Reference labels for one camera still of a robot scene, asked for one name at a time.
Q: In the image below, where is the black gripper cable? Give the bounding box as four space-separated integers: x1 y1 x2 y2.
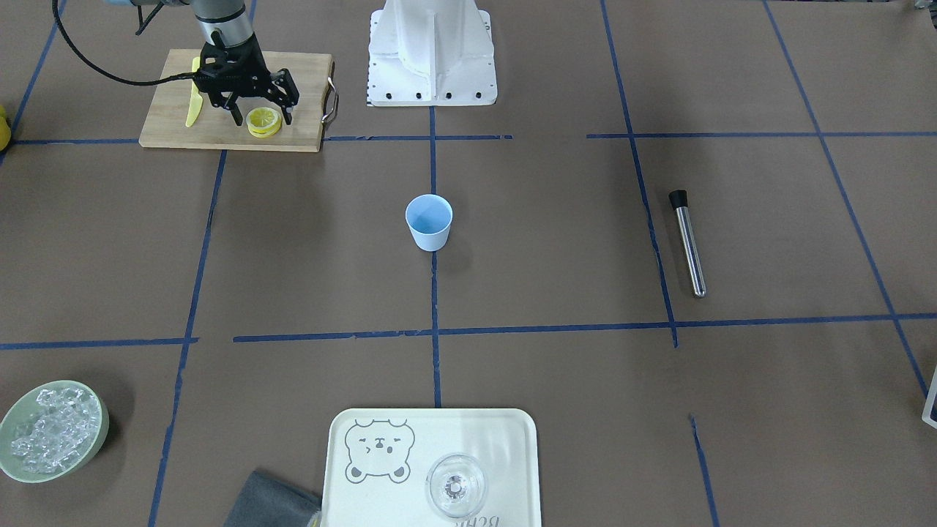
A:
51 0 202 87

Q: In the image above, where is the white wire cup rack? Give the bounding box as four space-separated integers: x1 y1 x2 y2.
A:
921 368 937 430

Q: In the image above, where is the cream bear serving tray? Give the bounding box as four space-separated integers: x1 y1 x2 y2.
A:
319 409 542 526

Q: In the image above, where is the grey folded cloth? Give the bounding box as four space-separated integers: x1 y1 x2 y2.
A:
224 471 322 526

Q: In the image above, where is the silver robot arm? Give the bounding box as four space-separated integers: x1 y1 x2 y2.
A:
110 1 300 126

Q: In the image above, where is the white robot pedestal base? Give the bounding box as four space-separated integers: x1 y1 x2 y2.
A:
366 1 499 108

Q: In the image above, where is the bamboo cutting board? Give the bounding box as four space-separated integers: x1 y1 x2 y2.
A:
138 49 335 153

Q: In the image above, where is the black capped metal tube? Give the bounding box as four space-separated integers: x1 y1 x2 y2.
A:
668 189 707 298

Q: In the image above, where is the green bowl of ice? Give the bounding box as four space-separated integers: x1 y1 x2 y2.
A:
1 380 110 484

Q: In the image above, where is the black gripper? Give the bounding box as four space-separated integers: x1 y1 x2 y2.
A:
194 34 300 127

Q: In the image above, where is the light blue plastic cup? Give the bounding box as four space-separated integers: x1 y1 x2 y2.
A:
405 194 454 253

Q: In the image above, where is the clear wine glass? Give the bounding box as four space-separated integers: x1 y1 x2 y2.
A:
425 453 488 520

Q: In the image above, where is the yellow plastic knife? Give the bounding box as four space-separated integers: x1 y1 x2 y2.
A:
184 81 204 129

